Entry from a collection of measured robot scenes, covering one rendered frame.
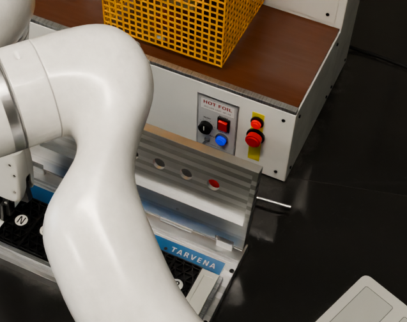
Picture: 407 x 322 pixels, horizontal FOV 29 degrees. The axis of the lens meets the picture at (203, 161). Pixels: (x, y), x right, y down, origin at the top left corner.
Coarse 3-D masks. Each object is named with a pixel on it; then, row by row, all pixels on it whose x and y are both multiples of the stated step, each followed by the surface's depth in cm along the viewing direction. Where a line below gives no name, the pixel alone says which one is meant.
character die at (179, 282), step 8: (176, 256) 133; (176, 264) 133; (184, 264) 133; (192, 264) 133; (176, 272) 132; (184, 272) 132; (192, 272) 132; (176, 280) 130; (184, 280) 131; (192, 280) 131; (184, 288) 130
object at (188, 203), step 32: (160, 128) 127; (64, 160) 139; (192, 160) 128; (224, 160) 123; (160, 192) 134; (192, 192) 132; (224, 192) 129; (256, 192) 126; (192, 224) 135; (224, 224) 132
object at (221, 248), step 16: (32, 160) 145; (48, 176) 145; (160, 224) 139; (176, 240) 137; (192, 240) 137; (208, 240) 137; (224, 240) 135; (0, 256) 134; (16, 256) 134; (224, 256) 135; (240, 256) 135; (32, 272) 132; (48, 272) 132; (224, 272) 133; (224, 288) 131; (208, 320) 128
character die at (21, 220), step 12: (24, 204) 139; (36, 204) 139; (48, 204) 139; (12, 216) 138; (24, 216) 138; (36, 216) 139; (0, 228) 136; (12, 228) 136; (24, 228) 137; (0, 240) 135; (12, 240) 135
